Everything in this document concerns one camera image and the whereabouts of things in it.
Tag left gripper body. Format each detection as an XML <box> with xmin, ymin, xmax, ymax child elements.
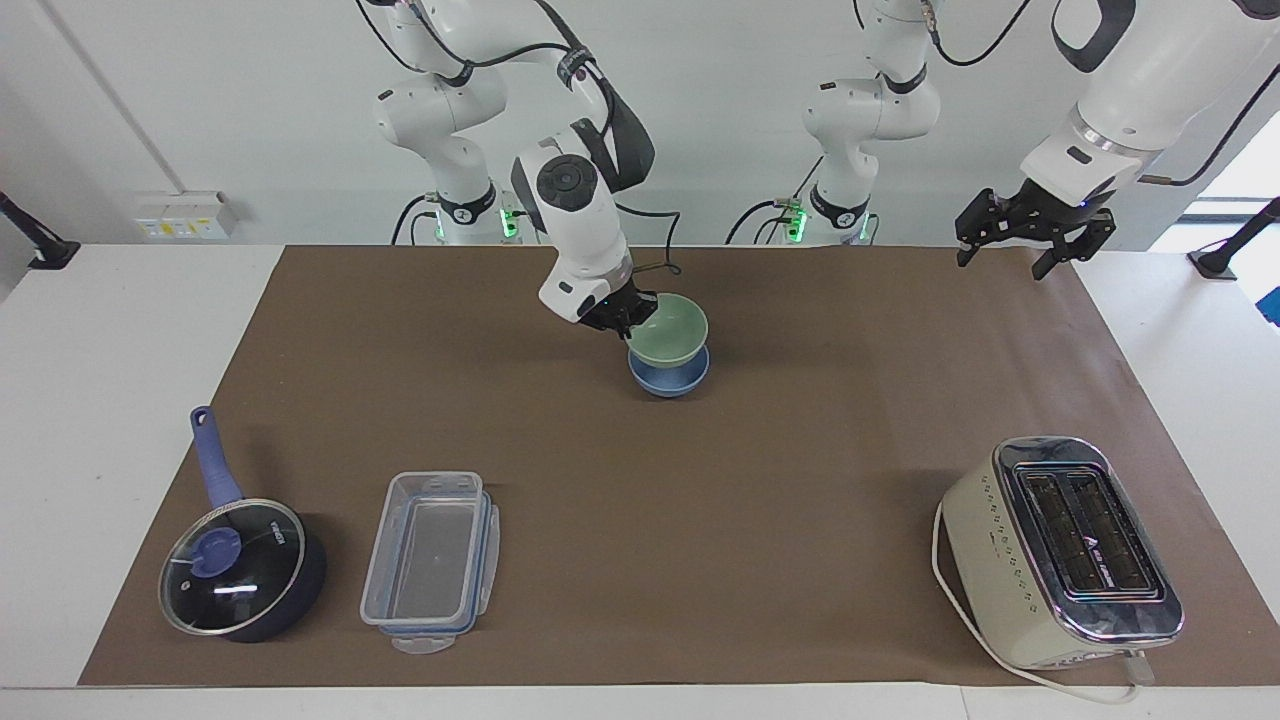
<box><xmin>998</xmin><ymin>178</ymin><xmax>1113</xmax><ymax>239</ymax></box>

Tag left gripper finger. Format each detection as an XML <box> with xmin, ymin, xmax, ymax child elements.
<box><xmin>1030</xmin><ymin>209</ymin><xmax>1118</xmax><ymax>282</ymax></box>
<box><xmin>954</xmin><ymin>187</ymin><xmax>1025</xmax><ymax>269</ymax></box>

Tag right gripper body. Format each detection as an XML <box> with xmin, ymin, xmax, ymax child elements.
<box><xmin>577</xmin><ymin>283</ymin><xmax>642</xmax><ymax>334</ymax></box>

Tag green bowl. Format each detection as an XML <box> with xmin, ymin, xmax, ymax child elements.
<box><xmin>628</xmin><ymin>292</ymin><xmax>710</xmax><ymax>369</ymax></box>

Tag blue bowl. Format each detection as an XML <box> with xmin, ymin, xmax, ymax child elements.
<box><xmin>627</xmin><ymin>343</ymin><xmax>712</xmax><ymax>400</ymax></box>

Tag black stand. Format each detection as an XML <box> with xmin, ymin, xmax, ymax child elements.
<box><xmin>1187</xmin><ymin>196</ymin><xmax>1280</xmax><ymax>280</ymax></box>
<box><xmin>0</xmin><ymin>189</ymin><xmax>82</xmax><ymax>272</ymax></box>

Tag clear plastic container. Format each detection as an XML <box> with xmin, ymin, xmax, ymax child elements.
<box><xmin>359</xmin><ymin>470</ymin><xmax>502</xmax><ymax>657</ymax></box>

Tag cream toaster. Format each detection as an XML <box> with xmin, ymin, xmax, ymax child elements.
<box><xmin>939</xmin><ymin>435</ymin><xmax>1187</xmax><ymax>672</ymax></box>

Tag blue saucepan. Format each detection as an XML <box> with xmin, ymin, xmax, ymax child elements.
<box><xmin>158</xmin><ymin>405</ymin><xmax>329</xmax><ymax>644</ymax></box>

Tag glass lid with blue knob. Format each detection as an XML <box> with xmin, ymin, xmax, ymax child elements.
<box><xmin>158</xmin><ymin>498</ymin><xmax>307</xmax><ymax>637</ymax></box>

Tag black cable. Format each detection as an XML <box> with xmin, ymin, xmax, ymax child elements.
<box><xmin>853</xmin><ymin>0</ymin><xmax>1033</xmax><ymax>69</ymax></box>
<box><xmin>355</xmin><ymin>0</ymin><xmax>684</xmax><ymax>291</ymax></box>
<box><xmin>1138</xmin><ymin>58</ymin><xmax>1280</xmax><ymax>189</ymax></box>
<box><xmin>724</xmin><ymin>153</ymin><xmax>827</xmax><ymax>247</ymax></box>
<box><xmin>390</xmin><ymin>192</ymin><xmax>443</xmax><ymax>247</ymax></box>

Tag white toaster cable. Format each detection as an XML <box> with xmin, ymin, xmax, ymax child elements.
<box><xmin>931</xmin><ymin>498</ymin><xmax>1157</xmax><ymax>705</ymax></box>

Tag white wall socket box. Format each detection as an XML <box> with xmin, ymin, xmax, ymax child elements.
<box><xmin>134</xmin><ymin>189</ymin><xmax>239</xmax><ymax>244</ymax></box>

